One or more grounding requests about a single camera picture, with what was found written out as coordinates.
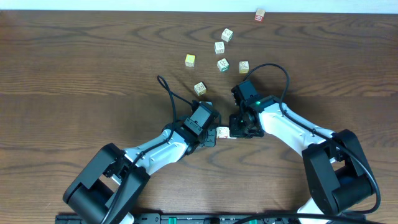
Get left black cable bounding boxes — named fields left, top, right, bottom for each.
left=99, top=75, right=197, bottom=224

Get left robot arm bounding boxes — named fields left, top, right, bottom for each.
left=63, top=101, right=219, bottom=223

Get red block at table edge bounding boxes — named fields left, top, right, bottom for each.
left=254, top=8, right=266, bottom=22

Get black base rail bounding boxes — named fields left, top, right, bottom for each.
left=55, top=213, right=370, bottom=224

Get white block green side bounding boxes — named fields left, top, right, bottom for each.
left=217, top=58, right=229, bottom=72

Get white block green picture top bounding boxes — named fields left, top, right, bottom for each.
left=221, top=28, right=233, bottom=42

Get white block red picture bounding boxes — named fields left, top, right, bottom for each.
left=215, top=42, right=225, bottom=54

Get yellow sided acorn block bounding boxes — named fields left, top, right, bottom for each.
left=194, top=82, right=207, bottom=96

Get plain yellow block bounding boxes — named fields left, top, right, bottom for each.
left=185, top=54, right=196, bottom=67

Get white block red sides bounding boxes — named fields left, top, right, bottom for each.
left=216, top=126, right=235, bottom=139

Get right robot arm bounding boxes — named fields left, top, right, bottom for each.
left=229, top=80, right=381, bottom=223

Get yellow sided picture block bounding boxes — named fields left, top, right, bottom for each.
left=238, top=61, right=249, bottom=73

